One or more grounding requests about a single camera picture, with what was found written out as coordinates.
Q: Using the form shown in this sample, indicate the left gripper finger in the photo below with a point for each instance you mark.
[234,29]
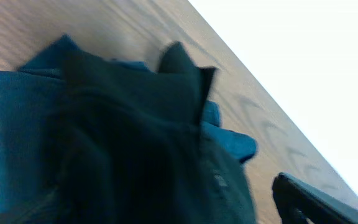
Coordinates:
[300,203]

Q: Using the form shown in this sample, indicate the black Sydro t-shirt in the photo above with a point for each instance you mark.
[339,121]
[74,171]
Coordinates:
[131,148]

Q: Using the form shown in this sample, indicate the folded navy blue shorts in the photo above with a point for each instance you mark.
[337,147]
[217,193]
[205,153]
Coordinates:
[29,173]

